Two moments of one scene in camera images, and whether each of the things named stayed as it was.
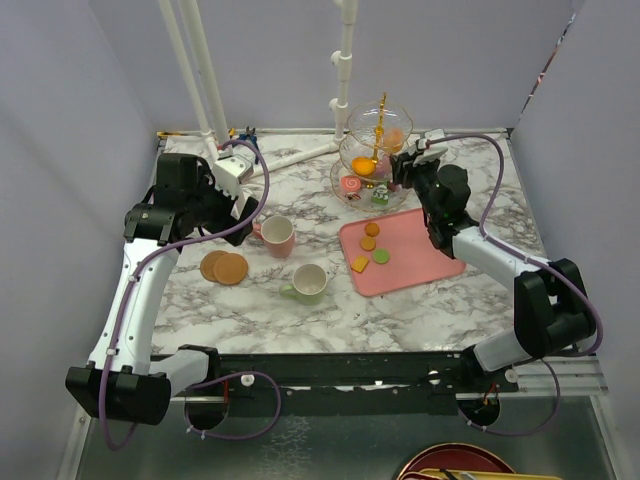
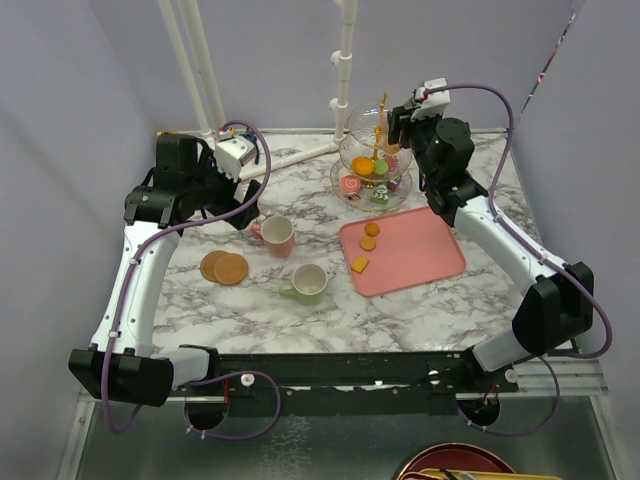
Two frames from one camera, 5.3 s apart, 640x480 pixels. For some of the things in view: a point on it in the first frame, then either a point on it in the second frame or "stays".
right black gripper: (404, 169) -> (401, 125)
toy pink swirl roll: (351, 183) stays
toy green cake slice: (380, 195) stays
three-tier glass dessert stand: (362, 176) stays
